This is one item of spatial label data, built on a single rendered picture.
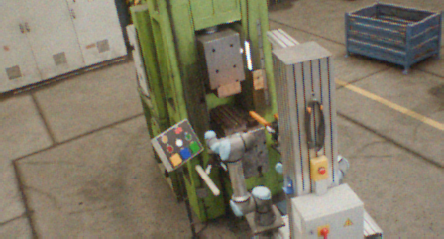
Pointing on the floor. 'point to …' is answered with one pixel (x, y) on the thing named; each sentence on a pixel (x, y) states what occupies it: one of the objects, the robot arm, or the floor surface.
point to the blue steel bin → (393, 33)
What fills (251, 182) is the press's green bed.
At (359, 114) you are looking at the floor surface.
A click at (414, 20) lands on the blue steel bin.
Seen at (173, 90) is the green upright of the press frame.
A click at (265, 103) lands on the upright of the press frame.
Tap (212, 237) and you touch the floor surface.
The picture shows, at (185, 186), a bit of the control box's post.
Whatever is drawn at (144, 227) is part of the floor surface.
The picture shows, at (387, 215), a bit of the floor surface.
